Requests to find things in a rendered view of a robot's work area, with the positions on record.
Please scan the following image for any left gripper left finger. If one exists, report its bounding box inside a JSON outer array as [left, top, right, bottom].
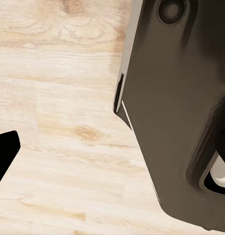
[[0, 130, 21, 182]]

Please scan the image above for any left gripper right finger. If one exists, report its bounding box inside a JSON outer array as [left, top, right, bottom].
[[214, 130, 225, 163]]

